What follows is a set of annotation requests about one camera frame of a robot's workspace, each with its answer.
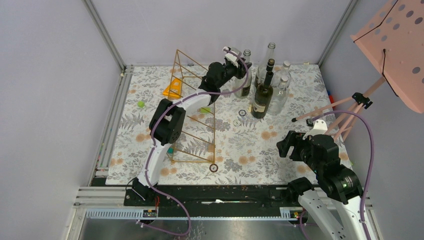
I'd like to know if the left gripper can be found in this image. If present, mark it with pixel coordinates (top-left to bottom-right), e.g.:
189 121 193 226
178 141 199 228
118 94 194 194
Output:
216 58 251 89

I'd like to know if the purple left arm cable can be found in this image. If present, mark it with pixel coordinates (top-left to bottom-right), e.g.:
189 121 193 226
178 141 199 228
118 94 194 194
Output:
136 48 250 237

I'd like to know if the white poker chip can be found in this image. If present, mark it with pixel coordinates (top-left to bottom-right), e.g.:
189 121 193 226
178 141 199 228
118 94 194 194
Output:
233 119 241 127

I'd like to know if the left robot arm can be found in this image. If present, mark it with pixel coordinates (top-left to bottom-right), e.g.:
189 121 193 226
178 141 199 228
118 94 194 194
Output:
131 46 252 206

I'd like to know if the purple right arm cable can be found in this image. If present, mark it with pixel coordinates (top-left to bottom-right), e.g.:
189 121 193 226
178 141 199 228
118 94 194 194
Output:
299 110 376 240

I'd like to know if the cork cube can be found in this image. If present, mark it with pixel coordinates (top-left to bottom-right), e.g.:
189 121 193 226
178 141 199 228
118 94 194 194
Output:
207 144 215 153

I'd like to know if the clear tall bottle black label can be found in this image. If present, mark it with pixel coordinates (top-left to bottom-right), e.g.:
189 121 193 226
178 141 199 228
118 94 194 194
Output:
254 42 276 88

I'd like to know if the orange triangle ruler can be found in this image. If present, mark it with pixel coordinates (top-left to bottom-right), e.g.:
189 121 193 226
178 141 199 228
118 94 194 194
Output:
162 78 183 99

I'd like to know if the clear bottle dark green label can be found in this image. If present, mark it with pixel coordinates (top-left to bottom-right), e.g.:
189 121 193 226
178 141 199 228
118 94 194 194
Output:
271 60 292 87

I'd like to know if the green cube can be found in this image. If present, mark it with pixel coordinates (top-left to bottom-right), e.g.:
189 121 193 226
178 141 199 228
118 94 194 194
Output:
137 101 145 108

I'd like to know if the clear top wine bottle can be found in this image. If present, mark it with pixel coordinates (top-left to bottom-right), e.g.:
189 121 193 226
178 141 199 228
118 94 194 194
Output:
234 49 252 99

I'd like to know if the green flat piece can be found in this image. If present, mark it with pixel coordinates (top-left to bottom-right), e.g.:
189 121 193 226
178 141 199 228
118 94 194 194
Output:
200 107 211 114

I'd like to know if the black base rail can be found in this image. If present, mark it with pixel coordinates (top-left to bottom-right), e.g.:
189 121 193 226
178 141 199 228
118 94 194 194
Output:
123 185 303 218

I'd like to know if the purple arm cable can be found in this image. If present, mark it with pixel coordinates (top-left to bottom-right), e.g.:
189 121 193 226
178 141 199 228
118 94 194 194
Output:
136 48 250 237
299 110 376 240

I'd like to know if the floral table mat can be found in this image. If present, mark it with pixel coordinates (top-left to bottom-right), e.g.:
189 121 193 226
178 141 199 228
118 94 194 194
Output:
106 65 330 185

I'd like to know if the gold wire wine rack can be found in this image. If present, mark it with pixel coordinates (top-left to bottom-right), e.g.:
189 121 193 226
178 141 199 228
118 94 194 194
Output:
167 49 216 165

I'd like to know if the pink music stand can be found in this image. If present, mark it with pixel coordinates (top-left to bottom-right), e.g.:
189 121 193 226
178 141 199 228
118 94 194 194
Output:
292 0 424 139

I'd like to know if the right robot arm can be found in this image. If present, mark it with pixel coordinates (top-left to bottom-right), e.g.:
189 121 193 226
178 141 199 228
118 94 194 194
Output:
276 119 376 240

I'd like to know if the dark green wine bottle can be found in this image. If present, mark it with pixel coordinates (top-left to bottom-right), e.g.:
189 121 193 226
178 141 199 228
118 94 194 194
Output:
252 58 275 119

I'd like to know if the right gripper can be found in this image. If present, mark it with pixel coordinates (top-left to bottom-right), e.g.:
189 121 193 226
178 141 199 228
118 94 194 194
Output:
275 129 322 173

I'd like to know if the clear round silver-cap bottle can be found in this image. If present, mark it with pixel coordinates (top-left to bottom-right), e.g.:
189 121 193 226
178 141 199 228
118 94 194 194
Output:
267 75 290 115

